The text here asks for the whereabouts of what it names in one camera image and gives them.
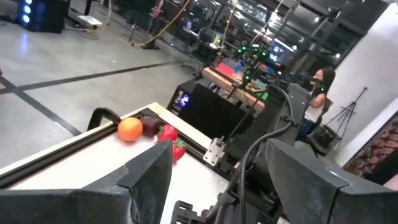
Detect white flat panel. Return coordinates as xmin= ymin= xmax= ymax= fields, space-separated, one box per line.
xmin=76 ymin=14 xmax=103 ymax=28

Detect black arched strap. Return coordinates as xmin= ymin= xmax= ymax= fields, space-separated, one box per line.
xmin=86 ymin=107 xmax=122 ymax=131

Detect lit computer monitor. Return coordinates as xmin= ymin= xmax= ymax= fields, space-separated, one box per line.
xmin=267 ymin=39 xmax=295 ymax=66

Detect wooden workbench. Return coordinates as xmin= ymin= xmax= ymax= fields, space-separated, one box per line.
xmin=201 ymin=67 xmax=267 ymax=113

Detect dark purple plum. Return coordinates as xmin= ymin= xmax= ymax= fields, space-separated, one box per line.
xmin=140 ymin=115 xmax=162 ymax=138

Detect black tower blue lights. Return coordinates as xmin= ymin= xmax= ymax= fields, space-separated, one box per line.
xmin=15 ymin=0 xmax=71 ymax=34

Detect black metal table frame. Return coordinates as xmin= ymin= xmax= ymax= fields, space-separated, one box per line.
xmin=0 ymin=107 xmax=233 ymax=190

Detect red tomato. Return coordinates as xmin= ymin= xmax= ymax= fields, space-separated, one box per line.
xmin=172 ymin=139 xmax=187 ymax=164

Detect orange fruit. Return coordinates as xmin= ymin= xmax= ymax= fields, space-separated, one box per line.
xmin=117 ymin=117 xmax=144 ymax=142

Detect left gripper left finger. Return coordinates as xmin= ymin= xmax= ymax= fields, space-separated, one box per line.
xmin=0 ymin=139 xmax=174 ymax=224

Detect black tripod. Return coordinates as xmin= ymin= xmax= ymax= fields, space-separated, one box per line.
xmin=325 ymin=86 xmax=368 ymax=125

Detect patterned dark rug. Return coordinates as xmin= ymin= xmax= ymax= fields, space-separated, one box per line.
xmin=343 ymin=116 xmax=398 ymax=184

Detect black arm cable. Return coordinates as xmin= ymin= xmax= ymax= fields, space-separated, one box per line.
xmin=238 ymin=83 xmax=296 ymax=224

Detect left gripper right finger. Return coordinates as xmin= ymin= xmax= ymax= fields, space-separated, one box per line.
xmin=266 ymin=138 xmax=398 ymax=224

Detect black computer case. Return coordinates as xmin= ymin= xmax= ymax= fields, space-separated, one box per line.
xmin=167 ymin=80 xmax=256 ymax=141

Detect silver metal bracket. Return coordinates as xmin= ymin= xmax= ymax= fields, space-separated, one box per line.
xmin=203 ymin=136 xmax=225 ymax=167

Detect yellow hanging hose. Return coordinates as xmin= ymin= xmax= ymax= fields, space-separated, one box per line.
xmin=132 ymin=0 xmax=191 ymax=47

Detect black crate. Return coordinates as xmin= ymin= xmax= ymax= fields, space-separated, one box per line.
xmin=307 ymin=124 xmax=343 ymax=156

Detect person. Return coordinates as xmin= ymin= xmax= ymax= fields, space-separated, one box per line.
xmin=295 ymin=67 xmax=336 ymax=142

